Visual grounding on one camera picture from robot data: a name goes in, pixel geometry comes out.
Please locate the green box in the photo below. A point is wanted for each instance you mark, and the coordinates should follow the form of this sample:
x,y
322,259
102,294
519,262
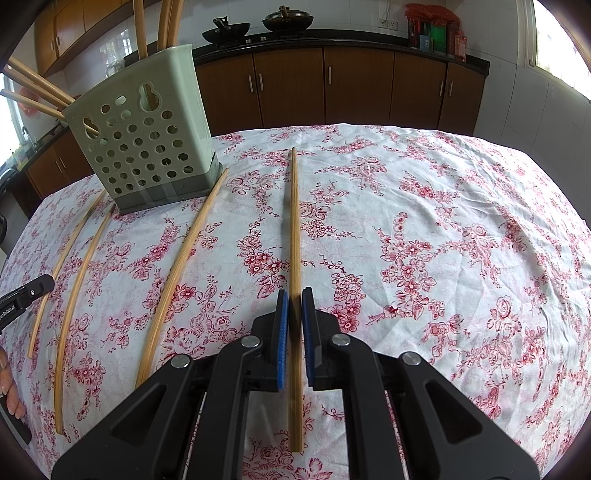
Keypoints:
x,y
439,37

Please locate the black wok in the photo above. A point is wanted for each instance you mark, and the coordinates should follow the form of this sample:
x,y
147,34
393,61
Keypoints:
x,y
226,31

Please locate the wall socket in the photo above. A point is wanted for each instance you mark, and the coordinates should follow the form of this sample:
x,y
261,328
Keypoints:
x,y
387,24

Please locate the window with white frame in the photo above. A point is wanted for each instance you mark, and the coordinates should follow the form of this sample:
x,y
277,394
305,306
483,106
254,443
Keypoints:
x,y
563,41
9,124

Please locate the wooden lower cabinets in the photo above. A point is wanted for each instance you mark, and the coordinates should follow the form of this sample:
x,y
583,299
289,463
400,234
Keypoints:
x,y
360,87

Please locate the green perforated utensil holder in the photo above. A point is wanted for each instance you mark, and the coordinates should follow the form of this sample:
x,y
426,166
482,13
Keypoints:
x,y
184,92

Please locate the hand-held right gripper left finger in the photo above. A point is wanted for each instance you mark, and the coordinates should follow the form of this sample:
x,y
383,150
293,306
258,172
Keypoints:
x,y
282,341

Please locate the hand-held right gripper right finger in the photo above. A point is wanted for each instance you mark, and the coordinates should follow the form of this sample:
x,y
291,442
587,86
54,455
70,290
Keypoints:
x,y
308,341

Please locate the wooden cabinets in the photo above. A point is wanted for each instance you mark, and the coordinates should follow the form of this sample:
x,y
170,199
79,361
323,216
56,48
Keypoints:
x,y
69,27
360,87

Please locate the black kitchen countertop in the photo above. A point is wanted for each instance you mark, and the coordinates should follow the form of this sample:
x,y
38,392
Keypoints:
x,y
351,41

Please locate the red packet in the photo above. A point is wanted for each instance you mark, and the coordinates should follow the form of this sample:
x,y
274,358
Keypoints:
x,y
459,46

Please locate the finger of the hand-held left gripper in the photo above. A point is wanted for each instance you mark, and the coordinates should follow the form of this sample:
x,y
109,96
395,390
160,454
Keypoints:
x,y
39,284

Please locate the floral tablecloth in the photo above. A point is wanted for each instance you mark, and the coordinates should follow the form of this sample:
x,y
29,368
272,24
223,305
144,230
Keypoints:
x,y
415,207

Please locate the person's left hand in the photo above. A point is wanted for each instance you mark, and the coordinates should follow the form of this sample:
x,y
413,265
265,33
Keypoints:
x,y
11,383

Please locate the dark pot with lid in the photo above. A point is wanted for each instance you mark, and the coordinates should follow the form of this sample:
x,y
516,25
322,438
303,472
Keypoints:
x,y
287,19

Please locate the red covered condiment rack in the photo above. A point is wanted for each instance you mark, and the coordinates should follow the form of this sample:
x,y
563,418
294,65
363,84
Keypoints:
x,y
427,11

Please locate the wooden upper cabinets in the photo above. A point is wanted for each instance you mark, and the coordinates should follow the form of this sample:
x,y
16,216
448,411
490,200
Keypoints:
x,y
69,27

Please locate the red plastic bag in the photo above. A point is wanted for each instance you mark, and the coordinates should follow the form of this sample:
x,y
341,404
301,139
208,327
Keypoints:
x,y
28,102

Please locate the gas stove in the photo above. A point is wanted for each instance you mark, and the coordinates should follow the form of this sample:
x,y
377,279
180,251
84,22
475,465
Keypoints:
x,y
258,39

